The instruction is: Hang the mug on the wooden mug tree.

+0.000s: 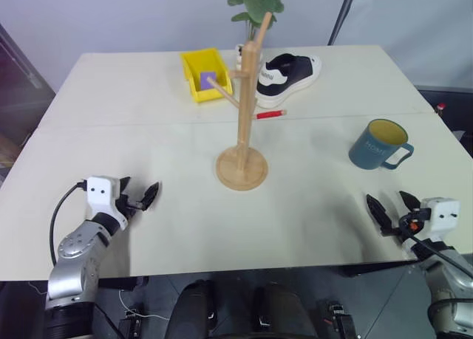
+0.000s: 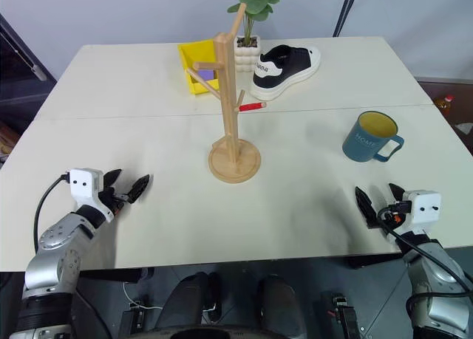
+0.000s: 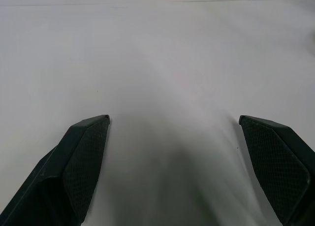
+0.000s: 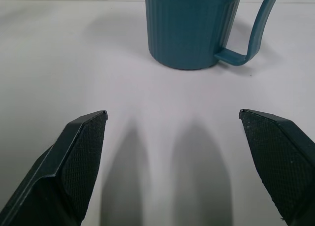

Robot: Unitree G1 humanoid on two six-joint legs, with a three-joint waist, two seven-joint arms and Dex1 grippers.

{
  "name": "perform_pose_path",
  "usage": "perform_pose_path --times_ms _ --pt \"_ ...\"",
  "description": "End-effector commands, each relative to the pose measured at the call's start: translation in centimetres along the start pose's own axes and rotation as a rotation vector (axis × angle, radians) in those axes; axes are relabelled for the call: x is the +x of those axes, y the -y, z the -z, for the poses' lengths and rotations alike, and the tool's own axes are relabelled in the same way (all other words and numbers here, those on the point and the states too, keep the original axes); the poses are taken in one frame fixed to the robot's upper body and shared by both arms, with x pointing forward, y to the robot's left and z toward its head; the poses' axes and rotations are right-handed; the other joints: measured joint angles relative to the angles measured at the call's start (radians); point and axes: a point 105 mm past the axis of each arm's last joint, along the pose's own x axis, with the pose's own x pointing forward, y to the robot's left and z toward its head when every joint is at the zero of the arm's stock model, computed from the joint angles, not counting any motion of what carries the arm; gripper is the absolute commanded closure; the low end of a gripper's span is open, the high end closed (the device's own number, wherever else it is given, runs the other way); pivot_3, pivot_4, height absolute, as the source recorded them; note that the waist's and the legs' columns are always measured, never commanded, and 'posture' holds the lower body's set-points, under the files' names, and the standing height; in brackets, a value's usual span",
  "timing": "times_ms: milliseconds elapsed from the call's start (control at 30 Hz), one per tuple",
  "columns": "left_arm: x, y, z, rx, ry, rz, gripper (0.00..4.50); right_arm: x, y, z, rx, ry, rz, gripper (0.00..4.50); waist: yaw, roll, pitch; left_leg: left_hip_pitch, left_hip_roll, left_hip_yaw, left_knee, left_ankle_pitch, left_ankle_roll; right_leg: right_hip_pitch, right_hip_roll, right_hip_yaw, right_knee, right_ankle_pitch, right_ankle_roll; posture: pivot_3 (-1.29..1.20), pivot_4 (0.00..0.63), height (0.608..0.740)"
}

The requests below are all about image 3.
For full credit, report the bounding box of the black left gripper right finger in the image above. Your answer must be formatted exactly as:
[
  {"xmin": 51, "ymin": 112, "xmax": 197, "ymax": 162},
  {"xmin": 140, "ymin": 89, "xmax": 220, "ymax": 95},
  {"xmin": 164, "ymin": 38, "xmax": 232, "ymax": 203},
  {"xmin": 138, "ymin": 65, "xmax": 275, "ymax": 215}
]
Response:
[{"xmin": 239, "ymin": 115, "xmax": 315, "ymax": 226}]

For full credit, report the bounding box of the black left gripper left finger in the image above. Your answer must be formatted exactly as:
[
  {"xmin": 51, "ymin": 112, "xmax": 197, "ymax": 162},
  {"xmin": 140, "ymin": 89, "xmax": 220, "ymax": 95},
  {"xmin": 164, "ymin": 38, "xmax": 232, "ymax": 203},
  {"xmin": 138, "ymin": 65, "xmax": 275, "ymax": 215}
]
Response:
[{"xmin": 0, "ymin": 114, "xmax": 111, "ymax": 226}]

